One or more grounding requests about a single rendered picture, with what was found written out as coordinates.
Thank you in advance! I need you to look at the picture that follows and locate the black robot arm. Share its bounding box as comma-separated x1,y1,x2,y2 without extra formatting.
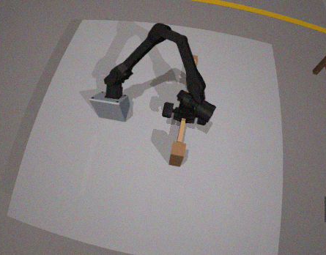
104,23,216,122

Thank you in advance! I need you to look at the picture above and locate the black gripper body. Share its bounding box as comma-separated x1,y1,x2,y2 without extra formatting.
162,102,207,125

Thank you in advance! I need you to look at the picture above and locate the long wooden bed rail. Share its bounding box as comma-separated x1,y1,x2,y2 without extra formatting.
177,118,186,143

